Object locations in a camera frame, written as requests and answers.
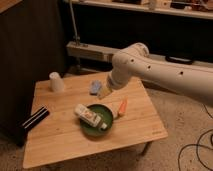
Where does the green bowl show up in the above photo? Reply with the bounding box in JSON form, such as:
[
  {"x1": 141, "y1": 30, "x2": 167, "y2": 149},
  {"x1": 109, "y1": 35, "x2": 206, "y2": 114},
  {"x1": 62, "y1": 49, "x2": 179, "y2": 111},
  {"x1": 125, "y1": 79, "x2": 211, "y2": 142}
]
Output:
[{"x1": 80, "y1": 104, "x2": 113, "y2": 137}]

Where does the white plastic bottle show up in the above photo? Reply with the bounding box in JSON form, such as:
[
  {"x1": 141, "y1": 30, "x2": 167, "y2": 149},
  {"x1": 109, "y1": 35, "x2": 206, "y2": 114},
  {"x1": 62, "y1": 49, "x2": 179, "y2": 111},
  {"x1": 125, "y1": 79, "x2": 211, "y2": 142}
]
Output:
[{"x1": 74, "y1": 104, "x2": 108, "y2": 129}]

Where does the white paper cup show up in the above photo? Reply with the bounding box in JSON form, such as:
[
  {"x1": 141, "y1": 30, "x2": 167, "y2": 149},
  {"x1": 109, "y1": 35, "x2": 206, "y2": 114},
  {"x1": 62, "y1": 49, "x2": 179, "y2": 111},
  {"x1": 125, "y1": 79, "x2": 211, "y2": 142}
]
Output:
[{"x1": 49, "y1": 72, "x2": 65, "y2": 92}]

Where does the orange pepper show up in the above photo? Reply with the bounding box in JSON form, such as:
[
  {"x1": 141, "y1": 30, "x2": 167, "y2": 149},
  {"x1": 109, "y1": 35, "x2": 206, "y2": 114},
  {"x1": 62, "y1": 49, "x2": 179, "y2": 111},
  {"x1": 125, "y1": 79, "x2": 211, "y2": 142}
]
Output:
[{"x1": 118, "y1": 99, "x2": 127, "y2": 116}]

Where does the black floor cable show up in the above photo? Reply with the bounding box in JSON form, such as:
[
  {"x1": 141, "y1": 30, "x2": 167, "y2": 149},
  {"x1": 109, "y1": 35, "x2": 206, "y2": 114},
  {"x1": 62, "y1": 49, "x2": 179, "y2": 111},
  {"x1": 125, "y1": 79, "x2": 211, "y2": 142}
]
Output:
[{"x1": 177, "y1": 104, "x2": 213, "y2": 171}]

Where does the wooden table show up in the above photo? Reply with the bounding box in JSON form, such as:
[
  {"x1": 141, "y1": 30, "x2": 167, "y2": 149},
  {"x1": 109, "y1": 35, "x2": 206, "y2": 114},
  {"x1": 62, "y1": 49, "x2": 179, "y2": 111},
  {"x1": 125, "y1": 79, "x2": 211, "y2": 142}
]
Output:
[{"x1": 23, "y1": 73, "x2": 168, "y2": 169}]

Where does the black handle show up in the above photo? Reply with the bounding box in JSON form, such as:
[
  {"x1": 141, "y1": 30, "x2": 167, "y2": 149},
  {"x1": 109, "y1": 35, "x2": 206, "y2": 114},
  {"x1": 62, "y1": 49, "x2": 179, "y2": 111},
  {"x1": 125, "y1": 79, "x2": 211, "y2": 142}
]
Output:
[{"x1": 165, "y1": 56, "x2": 194, "y2": 65}]

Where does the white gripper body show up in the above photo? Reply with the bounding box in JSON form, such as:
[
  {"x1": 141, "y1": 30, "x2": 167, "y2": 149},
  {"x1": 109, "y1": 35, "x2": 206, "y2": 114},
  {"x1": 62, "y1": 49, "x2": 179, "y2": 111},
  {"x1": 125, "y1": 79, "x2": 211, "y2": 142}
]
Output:
[{"x1": 107, "y1": 72, "x2": 125, "y2": 90}]

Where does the white shelf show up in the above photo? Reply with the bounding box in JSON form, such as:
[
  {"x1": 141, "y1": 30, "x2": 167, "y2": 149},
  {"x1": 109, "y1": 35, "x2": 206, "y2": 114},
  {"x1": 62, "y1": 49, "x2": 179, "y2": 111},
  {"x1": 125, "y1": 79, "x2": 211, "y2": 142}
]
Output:
[{"x1": 63, "y1": 0, "x2": 213, "y2": 20}]

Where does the metal pole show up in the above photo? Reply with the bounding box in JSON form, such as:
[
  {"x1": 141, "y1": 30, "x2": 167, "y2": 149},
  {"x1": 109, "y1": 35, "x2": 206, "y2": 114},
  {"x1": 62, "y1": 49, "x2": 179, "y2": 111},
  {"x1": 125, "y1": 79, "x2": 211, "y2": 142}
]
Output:
[{"x1": 69, "y1": 0, "x2": 80, "y2": 46}]

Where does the blue sponge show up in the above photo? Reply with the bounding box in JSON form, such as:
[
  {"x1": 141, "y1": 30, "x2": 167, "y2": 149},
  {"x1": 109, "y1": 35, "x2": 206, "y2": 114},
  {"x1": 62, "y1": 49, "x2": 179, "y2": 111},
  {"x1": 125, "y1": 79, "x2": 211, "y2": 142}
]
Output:
[{"x1": 90, "y1": 80, "x2": 102, "y2": 95}]

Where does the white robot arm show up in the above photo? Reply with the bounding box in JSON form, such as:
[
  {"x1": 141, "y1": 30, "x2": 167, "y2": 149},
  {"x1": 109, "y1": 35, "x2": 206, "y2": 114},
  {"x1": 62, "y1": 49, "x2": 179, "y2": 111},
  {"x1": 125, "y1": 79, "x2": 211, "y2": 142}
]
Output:
[{"x1": 98, "y1": 43, "x2": 213, "y2": 107}]

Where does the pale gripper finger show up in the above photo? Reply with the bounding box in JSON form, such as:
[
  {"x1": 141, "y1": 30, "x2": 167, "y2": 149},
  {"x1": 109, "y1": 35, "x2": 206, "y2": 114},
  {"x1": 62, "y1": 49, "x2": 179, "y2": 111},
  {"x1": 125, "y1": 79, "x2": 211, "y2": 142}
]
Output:
[{"x1": 98, "y1": 86, "x2": 112, "y2": 99}]

